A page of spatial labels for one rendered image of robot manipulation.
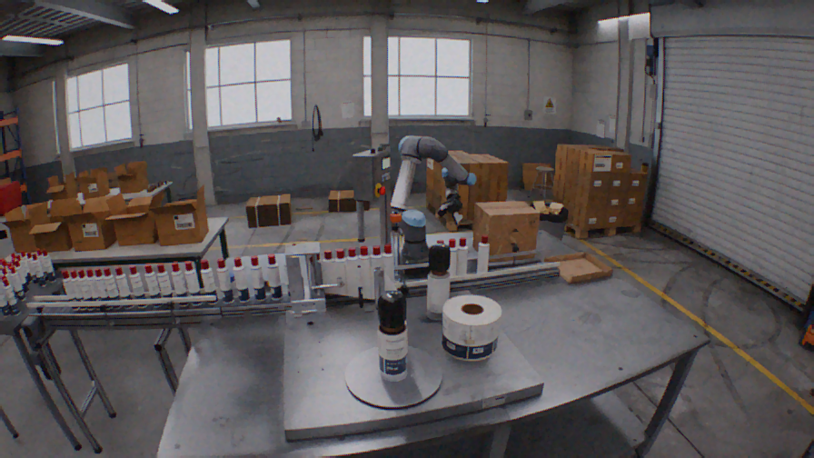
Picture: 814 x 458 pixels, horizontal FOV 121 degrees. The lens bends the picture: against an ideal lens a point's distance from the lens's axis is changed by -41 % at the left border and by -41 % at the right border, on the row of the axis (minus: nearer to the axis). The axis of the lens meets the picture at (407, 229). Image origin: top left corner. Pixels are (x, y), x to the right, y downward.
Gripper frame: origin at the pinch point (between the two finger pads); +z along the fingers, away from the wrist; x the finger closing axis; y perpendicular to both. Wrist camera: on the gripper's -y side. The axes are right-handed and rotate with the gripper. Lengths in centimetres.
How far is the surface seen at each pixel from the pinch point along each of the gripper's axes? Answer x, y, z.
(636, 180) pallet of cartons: 254, 127, -255
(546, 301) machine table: 29, 37, 63
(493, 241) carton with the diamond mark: 13.4, 20.3, 22.2
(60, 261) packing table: -182, -224, 57
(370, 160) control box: -69, 16, 46
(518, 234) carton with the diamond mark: 21.2, 31.6, 17.8
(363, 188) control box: -62, 6, 50
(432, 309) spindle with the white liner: -18, 9, 85
